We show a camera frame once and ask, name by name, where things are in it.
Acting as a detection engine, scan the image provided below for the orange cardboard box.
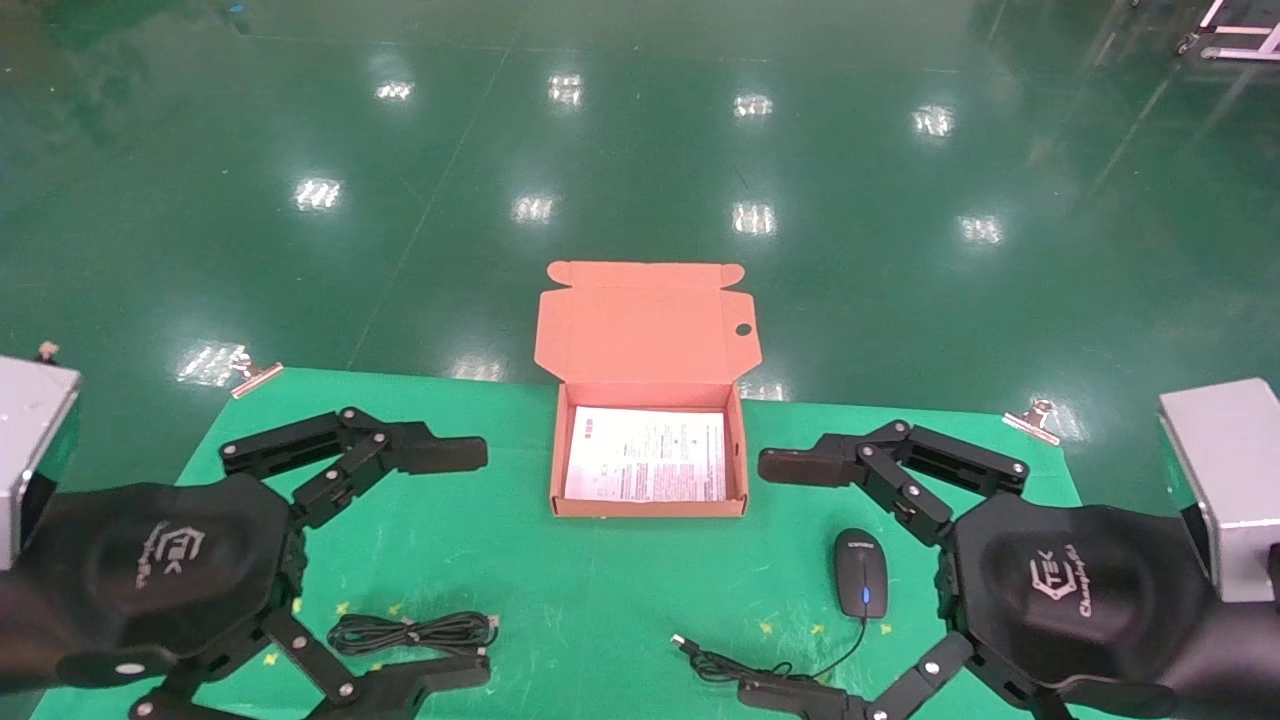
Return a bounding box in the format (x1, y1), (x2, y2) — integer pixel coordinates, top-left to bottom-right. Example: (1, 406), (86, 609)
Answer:
(533, 261), (763, 519)

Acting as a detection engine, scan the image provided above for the metal binder clip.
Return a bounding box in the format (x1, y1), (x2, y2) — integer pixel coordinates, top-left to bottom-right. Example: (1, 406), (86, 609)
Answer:
(1003, 399), (1062, 447)
(229, 349), (285, 400)

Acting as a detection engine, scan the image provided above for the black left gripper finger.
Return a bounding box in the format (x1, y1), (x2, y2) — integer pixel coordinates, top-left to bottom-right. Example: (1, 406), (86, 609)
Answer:
(220, 407), (489, 531)

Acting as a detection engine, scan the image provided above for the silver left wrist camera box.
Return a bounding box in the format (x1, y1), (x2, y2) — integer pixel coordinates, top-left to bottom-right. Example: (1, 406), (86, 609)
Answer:
(0, 343), (83, 571)

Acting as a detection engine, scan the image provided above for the black wired computer mouse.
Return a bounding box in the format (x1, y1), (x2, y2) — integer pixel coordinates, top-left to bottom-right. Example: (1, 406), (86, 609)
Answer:
(670, 528), (889, 691)

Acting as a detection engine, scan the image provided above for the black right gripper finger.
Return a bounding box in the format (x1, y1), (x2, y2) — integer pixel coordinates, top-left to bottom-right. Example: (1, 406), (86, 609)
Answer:
(758, 420), (1030, 547)
(738, 632), (1046, 720)

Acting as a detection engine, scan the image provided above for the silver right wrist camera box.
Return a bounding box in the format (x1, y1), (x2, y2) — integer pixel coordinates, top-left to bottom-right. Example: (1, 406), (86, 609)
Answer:
(1158, 378), (1280, 604)

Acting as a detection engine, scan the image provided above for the white wheeled cart frame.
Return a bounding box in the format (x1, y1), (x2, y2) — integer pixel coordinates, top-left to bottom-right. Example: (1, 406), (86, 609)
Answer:
(1177, 0), (1280, 62)

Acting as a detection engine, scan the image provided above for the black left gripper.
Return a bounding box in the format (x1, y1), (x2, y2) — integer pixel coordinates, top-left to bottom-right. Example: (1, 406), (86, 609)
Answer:
(0, 474), (492, 720)

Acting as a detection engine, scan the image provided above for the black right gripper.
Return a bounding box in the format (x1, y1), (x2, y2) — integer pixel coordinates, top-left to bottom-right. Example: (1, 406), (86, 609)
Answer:
(938, 495), (1280, 720)

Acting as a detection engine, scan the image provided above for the green table mat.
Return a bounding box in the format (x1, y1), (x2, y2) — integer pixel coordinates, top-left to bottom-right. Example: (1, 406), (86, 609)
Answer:
(30, 367), (1171, 720)

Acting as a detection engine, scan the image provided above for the black data cable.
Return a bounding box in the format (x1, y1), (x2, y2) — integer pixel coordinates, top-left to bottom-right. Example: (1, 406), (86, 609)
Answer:
(328, 611), (499, 659)

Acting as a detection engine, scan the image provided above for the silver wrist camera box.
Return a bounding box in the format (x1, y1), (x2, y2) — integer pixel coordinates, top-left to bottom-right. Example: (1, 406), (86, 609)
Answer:
(0, 343), (83, 571)
(1158, 378), (1280, 604)

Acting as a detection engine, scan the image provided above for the white printed instruction sheet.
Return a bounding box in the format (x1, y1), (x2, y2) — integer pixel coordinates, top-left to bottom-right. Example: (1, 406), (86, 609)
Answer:
(563, 406), (728, 504)

